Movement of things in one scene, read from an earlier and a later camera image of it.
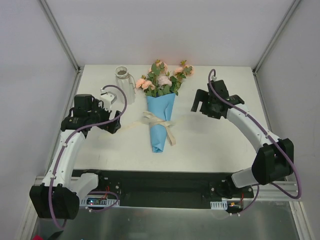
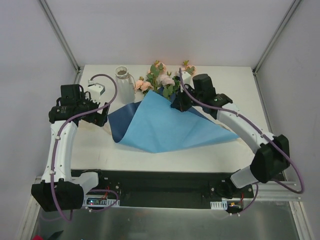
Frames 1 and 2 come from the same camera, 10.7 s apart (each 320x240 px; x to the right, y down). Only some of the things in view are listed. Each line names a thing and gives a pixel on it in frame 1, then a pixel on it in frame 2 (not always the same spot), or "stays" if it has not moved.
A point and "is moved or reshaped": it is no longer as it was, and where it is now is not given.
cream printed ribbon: x=147 y=118 is moved or reshaped
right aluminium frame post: x=290 y=12 stays
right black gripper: x=204 y=103 → x=182 y=101
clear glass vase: x=122 y=79 stays
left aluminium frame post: x=62 y=36 stays
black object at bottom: x=55 y=235 stays
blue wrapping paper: x=162 y=107 is moved or reshaped
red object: x=37 y=237 stays
